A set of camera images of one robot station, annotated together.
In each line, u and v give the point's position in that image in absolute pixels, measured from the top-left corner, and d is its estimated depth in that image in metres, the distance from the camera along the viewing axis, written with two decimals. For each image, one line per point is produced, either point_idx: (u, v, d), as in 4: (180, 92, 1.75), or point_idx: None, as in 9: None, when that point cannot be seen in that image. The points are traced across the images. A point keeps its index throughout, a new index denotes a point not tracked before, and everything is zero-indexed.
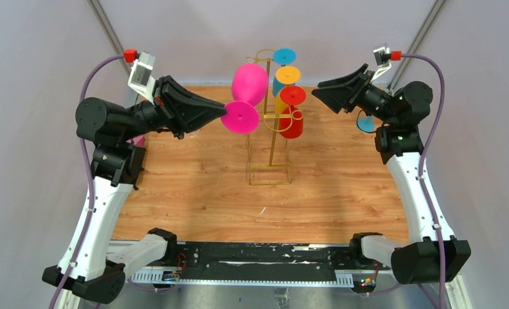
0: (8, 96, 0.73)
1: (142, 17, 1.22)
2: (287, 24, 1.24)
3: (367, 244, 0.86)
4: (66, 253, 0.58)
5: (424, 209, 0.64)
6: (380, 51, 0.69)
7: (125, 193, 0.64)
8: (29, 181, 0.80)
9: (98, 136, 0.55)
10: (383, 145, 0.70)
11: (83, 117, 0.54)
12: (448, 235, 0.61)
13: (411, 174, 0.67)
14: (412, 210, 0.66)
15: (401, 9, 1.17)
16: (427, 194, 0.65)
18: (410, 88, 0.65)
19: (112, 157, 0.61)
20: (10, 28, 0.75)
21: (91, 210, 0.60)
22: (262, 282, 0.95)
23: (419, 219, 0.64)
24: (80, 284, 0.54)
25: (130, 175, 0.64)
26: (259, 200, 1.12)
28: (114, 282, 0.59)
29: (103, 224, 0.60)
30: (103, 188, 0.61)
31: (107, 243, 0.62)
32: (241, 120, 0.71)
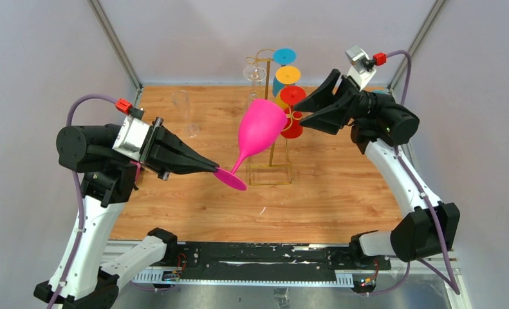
0: (7, 96, 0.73)
1: (142, 17, 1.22)
2: (287, 24, 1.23)
3: (368, 243, 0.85)
4: (57, 271, 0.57)
5: (408, 182, 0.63)
6: (359, 56, 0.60)
7: (117, 211, 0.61)
8: (28, 181, 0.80)
9: (81, 166, 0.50)
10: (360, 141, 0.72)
11: (63, 147, 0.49)
12: (435, 201, 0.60)
13: (388, 154, 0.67)
14: (397, 187, 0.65)
15: (401, 8, 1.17)
16: (407, 168, 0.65)
18: (404, 123, 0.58)
19: (101, 177, 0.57)
20: (9, 27, 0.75)
21: (81, 231, 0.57)
22: (262, 282, 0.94)
23: (407, 192, 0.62)
24: (69, 303, 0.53)
25: (121, 193, 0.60)
26: (259, 200, 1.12)
28: (107, 295, 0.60)
29: (94, 244, 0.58)
30: (93, 208, 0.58)
31: (100, 259, 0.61)
32: (231, 180, 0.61)
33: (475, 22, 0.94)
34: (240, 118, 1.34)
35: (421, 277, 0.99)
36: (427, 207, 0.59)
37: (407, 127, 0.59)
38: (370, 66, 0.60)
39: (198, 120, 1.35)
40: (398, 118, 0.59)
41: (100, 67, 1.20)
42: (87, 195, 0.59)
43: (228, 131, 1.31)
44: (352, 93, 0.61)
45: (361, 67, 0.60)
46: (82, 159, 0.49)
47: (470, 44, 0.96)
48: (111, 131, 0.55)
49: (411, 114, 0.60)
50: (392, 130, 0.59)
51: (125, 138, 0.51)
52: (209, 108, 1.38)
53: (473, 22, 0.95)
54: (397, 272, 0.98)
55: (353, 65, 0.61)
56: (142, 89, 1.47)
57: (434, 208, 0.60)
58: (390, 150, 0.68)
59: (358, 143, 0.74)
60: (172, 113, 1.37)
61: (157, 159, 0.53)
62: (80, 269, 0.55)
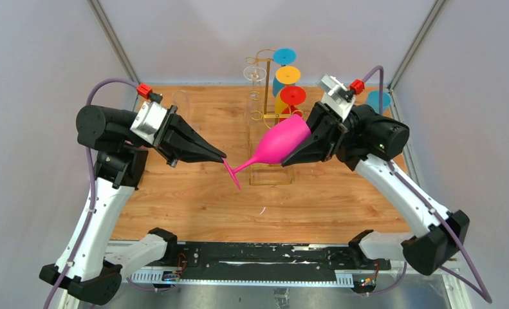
0: (8, 97, 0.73)
1: (142, 17, 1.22)
2: (287, 24, 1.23)
3: (370, 248, 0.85)
4: (64, 253, 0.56)
5: (413, 198, 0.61)
6: (335, 89, 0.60)
7: (125, 196, 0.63)
8: (28, 181, 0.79)
9: (98, 144, 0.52)
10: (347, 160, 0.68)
11: (82, 125, 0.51)
12: (444, 213, 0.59)
13: (383, 171, 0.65)
14: (403, 205, 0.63)
15: (401, 9, 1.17)
16: (407, 185, 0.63)
18: (397, 136, 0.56)
19: (113, 160, 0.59)
20: (10, 28, 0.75)
21: (92, 211, 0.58)
22: (262, 282, 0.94)
23: (414, 210, 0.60)
24: (76, 284, 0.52)
25: (131, 177, 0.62)
26: (259, 200, 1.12)
28: (109, 284, 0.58)
29: (103, 226, 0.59)
30: (105, 190, 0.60)
31: (105, 245, 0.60)
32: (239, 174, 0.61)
33: (475, 23, 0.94)
34: (240, 118, 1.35)
35: (421, 277, 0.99)
36: (441, 223, 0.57)
37: (399, 139, 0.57)
38: (349, 96, 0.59)
39: (198, 120, 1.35)
40: (390, 131, 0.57)
41: (101, 68, 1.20)
42: (98, 178, 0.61)
43: (229, 131, 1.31)
44: (329, 123, 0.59)
45: (338, 98, 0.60)
46: (100, 137, 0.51)
47: (469, 44, 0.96)
48: (128, 112, 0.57)
49: (399, 123, 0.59)
50: (388, 145, 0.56)
51: (144, 120, 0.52)
52: (210, 107, 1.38)
53: (473, 22, 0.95)
54: (397, 272, 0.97)
55: (329, 98, 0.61)
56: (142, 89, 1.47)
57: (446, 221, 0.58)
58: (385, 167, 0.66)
59: (345, 161, 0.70)
60: None
61: (170, 143, 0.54)
62: (89, 249, 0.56)
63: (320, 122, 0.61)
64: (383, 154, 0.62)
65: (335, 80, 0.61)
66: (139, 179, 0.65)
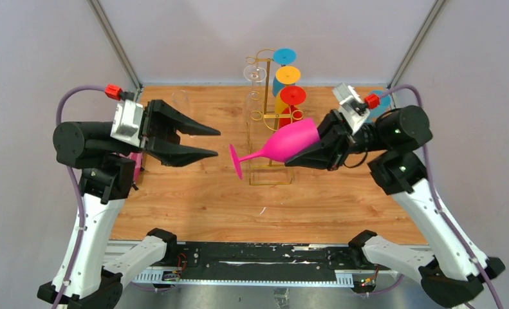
0: (8, 96, 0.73)
1: (141, 17, 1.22)
2: (287, 24, 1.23)
3: (377, 256, 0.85)
4: (59, 272, 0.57)
5: (454, 243, 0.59)
6: (347, 99, 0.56)
7: (116, 210, 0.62)
8: (27, 180, 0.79)
9: (79, 163, 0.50)
10: (384, 179, 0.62)
11: (60, 144, 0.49)
12: (484, 261, 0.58)
13: (427, 209, 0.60)
14: (441, 244, 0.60)
15: (401, 9, 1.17)
16: (453, 228, 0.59)
18: (405, 111, 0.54)
19: (100, 174, 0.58)
20: (9, 27, 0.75)
21: (82, 229, 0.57)
22: (262, 282, 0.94)
23: (454, 255, 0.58)
24: (75, 302, 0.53)
25: (120, 189, 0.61)
26: (259, 200, 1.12)
28: (111, 293, 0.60)
29: (96, 241, 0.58)
30: (93, 206, 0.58)
31: (101, 259, 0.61)
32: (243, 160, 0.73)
33: (475, 22, 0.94)
34: (240, 118, 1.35)
35: None
36: (479, 273, 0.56)
37: (414, 120, 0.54)
38: (360, 109, 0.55)
39: (198, 120, 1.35)
40: (396, 113, 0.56)
41: (100, 67, 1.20)
42: (85, 193, 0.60)
43: (228, 131, 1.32)
44: (337, 132, 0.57)
45: (350, 109, 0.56)
46: (81, 155, 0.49)
47: (469, 44, 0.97)
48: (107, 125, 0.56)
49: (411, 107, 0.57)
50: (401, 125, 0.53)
51: (121, 120, 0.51)
52: (209, 107, 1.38)
53: (473, 22, 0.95)
54: (397, 272, 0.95)
55: (343, 108, 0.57)
56: (142, 89, 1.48)
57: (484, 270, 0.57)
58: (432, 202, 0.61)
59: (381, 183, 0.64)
60: None
61: (154, 151, 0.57)
62: (83, 267, 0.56)
63: (329, 131, 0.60)
64: (411, 145, 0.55)
65: (350, 90, 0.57)
66: (129, 190, 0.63)
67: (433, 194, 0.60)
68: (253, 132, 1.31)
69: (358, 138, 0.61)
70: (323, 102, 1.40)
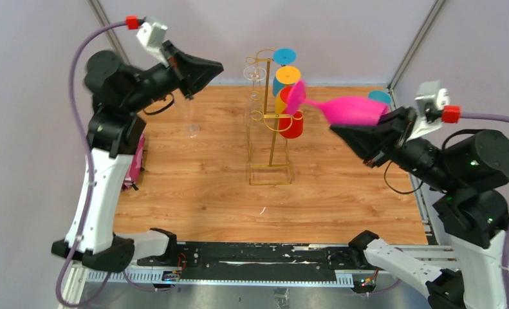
0: (9, 96, 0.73)
1: (142, 17, 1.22)
2: (287, 24, 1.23)
3: (377, 262, 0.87)
4: (72, 226, 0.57)
5: (501, 293, 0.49)
6: (425, 98, 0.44)
7: (127, 165, 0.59)
8: (28, 180, 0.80)
9: (107, 87, 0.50)
10: (462, 227, 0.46)
11: (92, 68, 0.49)
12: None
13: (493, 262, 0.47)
14: (486, 293, 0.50)
15: (401, 9, 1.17)
16: None
18: (481, 138, 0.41)
19: (106, 127, 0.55)
20: (10, 28, 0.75)
21: (92, 184, 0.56)
22: (262, 282, 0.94)
23: (496, 308, 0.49)
24: (89, 257, 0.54)
25: (129, 145, 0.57)
26: (259, 200, 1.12)
28: (121, 252, 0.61)
29: (107, 197, 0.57)
30: (101, 160, 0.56)
31: (112, 214, 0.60)
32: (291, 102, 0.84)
33: (474, 22, 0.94)
34: (240, 118, 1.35)
35: None
36: None
37: (495, 149, 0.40)
38: (434, 117, 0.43)
39: (198, 120, 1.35)
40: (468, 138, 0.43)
41: None
42: (94, 149, 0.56)
43: (228, 131, 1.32)
44: (396, 127, 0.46)
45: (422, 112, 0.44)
46: (114, 74, 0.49)
47: (468, 44, 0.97)
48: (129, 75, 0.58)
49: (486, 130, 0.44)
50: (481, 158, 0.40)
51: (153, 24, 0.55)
52: (209, 107, 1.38)
53: (473, 22, 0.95)
54: None
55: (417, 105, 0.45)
56: None
57: None
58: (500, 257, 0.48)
59: (451, 226, 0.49)
60: (173, 113, 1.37)
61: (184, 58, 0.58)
62: (95, 223, 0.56)
63: (388, 121, 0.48)
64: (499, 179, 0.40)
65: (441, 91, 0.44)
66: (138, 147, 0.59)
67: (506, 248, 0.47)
68: (253, 132, 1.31)
69: (416, 150, 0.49)
70: (323, 102, 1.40)
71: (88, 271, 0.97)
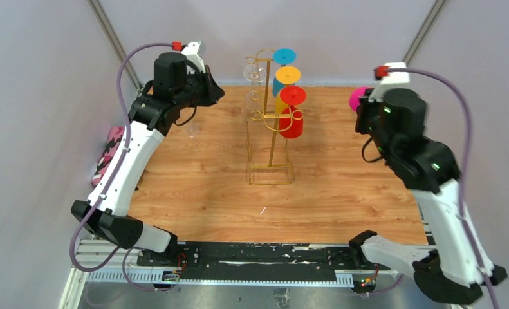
0: (9, 96, 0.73)
1: (141, 17, 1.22)
2: (288, 24, 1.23)
3: (373, 256, 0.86)
4: (96, 188, 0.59)
5: (468, 249, 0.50)
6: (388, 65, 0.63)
7: (157, 142, 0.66)
8: (29, 181, 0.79)
9: (171, 69, 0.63)
10: (411, 174, 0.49)
11: (166, 55, 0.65)
12: (489, 266, 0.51)
13: (451, 214, 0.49)
14: (451, 248, 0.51)
15: (401, 9, 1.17)
16: (472, 238, 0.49)
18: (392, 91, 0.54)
19: (150, 103, 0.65)
20: (10, 27, 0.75)
21: (126, 150, 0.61)
22: (262, 282, 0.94)
23: (464, 264, 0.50)
24: (108, 215, 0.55)
25: (165, 125, 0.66)
26: (259, 201, 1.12)
28: (134, 228, 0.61)
29: (135, 165, 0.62)
30: (139, 132, 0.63)
31: (133, 188, 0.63)
32: (293, 98, 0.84)
33: None
34: (240, 118, 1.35)
35: None
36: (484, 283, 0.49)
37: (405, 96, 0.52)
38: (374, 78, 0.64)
39: (198, 120, 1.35)
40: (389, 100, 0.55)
41: (101, 67, 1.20)
42: (133, 122, 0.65)
43: (229, 131, 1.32)
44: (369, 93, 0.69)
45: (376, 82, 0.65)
46: (180, 63, 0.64)
47: None
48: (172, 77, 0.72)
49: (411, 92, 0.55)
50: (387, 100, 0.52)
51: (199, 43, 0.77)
52: (210, 107, 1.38)
53: None
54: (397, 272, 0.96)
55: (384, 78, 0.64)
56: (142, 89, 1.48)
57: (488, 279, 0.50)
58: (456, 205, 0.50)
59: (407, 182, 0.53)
60: None
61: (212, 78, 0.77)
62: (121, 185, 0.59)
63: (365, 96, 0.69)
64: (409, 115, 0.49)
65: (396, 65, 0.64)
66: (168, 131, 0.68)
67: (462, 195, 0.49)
68: (253, 132, 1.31)
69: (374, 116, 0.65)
70: (323, 102, 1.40)
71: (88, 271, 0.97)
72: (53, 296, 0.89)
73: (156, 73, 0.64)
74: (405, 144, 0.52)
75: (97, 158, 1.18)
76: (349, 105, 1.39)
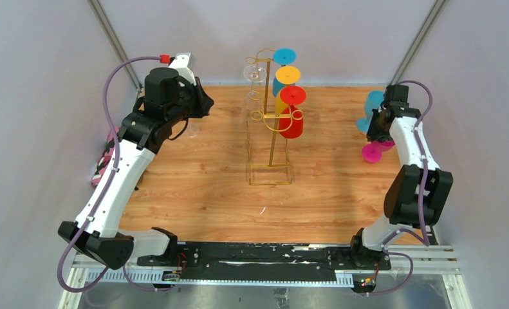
0: (9, 96, 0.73)
1: (141, 17, 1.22)
2: (287, 24, 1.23)
3: (369, 234, 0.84)
4: (84, 209, 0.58)
5: (415, 148, 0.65)
6: None
7: (147, 161, 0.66)
8: (27, 181, 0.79)
9: (162, 85, 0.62)
10: (386, 114, 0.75)
11: (158, 71, 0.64)
12: (434, 167, 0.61)
13: (407, 128, 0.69)
14: (405, 151, 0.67)
15: (401, 9, 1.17)
16: (419, 139, 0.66)
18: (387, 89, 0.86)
19: (141, 122, 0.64)
20: (10, 27, 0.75)
21: (115, 170, 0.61)
22: (262, 282, 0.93)
23: (410, 155, 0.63)
24: (95, 239, 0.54)
25: (155, 143, 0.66)
26: (259, 201, 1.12)
28: (123, 248, 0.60)
29: (124, 185, 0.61)
30: (129, 151, 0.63)
31: (123, 207, 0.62)
32: (293, 99, 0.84)
33: (474, 22, 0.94)
34: (240, 118, 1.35)
35: (421, 277, 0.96)
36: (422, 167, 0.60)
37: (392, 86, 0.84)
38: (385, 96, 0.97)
39: (198, 120, 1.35)
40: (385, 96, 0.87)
41: (101, 67, 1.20)
42: (123, 141, 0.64)
43: (229, 131, 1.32)
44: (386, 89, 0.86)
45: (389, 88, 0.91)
46: (170, 80, 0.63)
47: (468, 44, 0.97)
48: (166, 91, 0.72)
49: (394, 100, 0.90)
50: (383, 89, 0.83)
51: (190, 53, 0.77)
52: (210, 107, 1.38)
53: (472, 22, 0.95)
54: (397, 272, 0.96)
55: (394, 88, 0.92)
56: (142, 89, 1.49)
57: (430, 172, 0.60)
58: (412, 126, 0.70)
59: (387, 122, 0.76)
60: None
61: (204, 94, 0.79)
62: (109, 206, 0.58)
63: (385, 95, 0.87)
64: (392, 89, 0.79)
65: None
66: (160, 147, 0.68)
67: (417, 120, 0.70)
68: (253, 132, 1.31)
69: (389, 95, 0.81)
70: (323, 102, 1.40)
71: (88, 271, 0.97)
72: (53, 296, 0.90)
73: (146, 91, 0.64)
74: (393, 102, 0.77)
75: (97, 158, 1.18)
76: (349, 105, 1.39)
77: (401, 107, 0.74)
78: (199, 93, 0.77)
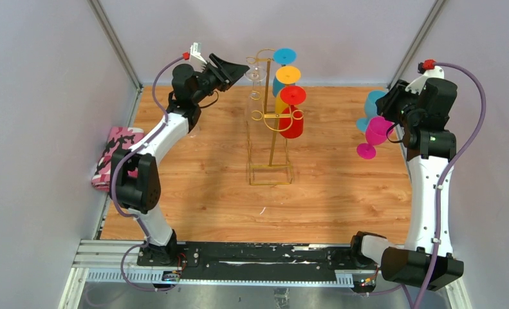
0: (9, 96, 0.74)
1: (142, 17, 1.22)
2: (287, 24, 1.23)
3: (369, 243, 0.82)
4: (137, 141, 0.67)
5: (430, 219, 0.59)
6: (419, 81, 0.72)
7: (184, 131, 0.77)
8: (28, 181, 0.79)
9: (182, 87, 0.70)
10: (411, 140, 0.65)
11: (175, 73, 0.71)
12: (445, 252, 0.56)
13: (428, 183, 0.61)
14: (416, 217, 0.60)
15: (401, 9, 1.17)
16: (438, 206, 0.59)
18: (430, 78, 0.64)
19: (177, 111, 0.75)
20: (10, 28, 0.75)
21: (165, 123, 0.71)
22: (262, 282, 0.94)
23: (421, 228, 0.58)
24: (147, 159, 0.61)
25: (192, 123, 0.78)
26: (259, 200, 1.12)
28: (154, 192, 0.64)
29: (170, 137, 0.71)
30: (174, 118, 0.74)
31: (163, 156, 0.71)
32: (293, 99, 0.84)
33: (475, 22, 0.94)
34: (240, 118, 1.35)
35: None
36: (432, 253, 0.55)
37: (440, 80, 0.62)
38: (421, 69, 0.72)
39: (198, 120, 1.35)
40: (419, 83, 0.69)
41: (101, 67, 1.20)
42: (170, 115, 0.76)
43: (228, 131, 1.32)
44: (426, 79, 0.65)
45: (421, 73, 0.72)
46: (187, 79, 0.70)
47: (469, 43, 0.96)
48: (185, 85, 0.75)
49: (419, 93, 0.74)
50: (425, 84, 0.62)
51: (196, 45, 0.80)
52: (210, 108, 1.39)
53: (473, 21, 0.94)
54: None
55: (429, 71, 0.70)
56: (142, 89, 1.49)
57: (439, 257, 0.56)
58: (436, 179, 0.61)
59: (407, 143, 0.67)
60: None
61: (224, 72, 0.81)
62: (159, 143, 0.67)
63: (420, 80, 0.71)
64: (433, 97, 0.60)
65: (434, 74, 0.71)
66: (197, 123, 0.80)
67: (442, 177, 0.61)
68: (253, 132, 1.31)
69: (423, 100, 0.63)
70: (323, 102, 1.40)
71: (88, 271, 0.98)
72: (53, 295, 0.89)
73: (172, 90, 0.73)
74: (425, 120, 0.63)
75: (97, 158, 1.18)
76: (349, 105, 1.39)
77: (431, 136, 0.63)
78: (217, 74, 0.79)
